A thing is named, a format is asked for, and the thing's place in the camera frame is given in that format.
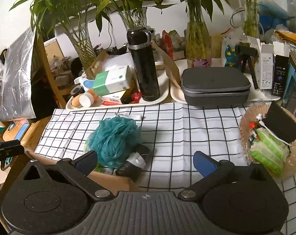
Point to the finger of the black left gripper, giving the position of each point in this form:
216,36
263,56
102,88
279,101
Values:
10,149

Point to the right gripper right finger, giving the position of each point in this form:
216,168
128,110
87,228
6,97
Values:
214,173

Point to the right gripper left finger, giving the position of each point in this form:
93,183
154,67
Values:
76,172

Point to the teal bath loofah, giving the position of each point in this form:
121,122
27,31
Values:
113,141

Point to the black white sock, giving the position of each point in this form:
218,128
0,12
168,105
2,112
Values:
135,163

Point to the smartphone with blue screen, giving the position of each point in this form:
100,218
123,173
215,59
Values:
22,131

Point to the white black checkered tablecloth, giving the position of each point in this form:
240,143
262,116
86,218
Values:
172,131

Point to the green wipes packs in basket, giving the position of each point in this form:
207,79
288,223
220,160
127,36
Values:
269,151

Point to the white cap pill bottle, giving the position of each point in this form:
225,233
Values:
88,98

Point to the white red medicine box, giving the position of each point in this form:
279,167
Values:
117,97

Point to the black tape roll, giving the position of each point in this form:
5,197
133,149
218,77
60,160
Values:
77,90

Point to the dark grey zip case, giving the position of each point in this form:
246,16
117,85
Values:
214,86

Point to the white blue spray bottle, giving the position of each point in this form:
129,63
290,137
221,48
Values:
85,83

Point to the black sponge block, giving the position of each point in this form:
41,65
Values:
280,123

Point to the green white tissue box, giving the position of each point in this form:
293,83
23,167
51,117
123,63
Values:
114,80

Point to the white plastic tray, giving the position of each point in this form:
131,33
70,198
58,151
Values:
163,82

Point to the white carton box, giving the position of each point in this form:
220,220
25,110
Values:
264,66

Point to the small black tripod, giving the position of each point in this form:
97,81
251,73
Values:
246,55

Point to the black carton box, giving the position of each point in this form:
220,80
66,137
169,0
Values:
281,69

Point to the black thermos bottle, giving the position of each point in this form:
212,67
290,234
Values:
140,45

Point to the left glass vase with bamboo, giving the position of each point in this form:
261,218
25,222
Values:
72,16

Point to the glass vase with bamboo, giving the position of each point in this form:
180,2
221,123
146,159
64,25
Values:
198,41
133,4
72,16

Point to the right glass vase with bamboo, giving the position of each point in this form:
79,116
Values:
198,41

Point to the middle glass vase with bamboo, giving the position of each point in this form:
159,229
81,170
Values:
133,4

